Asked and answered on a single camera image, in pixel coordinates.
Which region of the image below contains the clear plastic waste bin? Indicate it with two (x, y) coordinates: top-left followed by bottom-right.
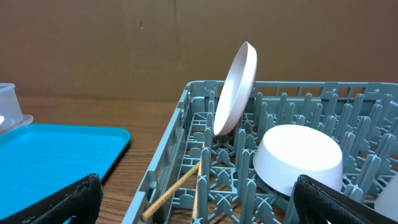
(0, 83), (34, 134)

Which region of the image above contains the grey metal bowl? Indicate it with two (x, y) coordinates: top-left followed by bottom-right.
(253, 124), (343, 196)

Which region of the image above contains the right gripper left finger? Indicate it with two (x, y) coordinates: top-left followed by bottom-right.
(1, 174), (103, 224)

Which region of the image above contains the grey plastic dish rack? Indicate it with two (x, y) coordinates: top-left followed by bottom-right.
(123, 80), (397, 223)

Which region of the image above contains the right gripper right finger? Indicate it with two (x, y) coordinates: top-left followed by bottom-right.
(293, 175), (397, 224)

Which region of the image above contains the wooden chopstick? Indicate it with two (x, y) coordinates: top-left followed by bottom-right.
(141, 160), (201, 222)

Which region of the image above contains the brown cardboard backdrop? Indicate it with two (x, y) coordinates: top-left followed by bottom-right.
(1, 1), (397, 100)

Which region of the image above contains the large white dinner plate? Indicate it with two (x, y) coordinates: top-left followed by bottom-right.
(213, 42), (257, 136)

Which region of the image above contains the teal plastic serving tray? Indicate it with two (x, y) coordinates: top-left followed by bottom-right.
(1, 124), (131, 218)

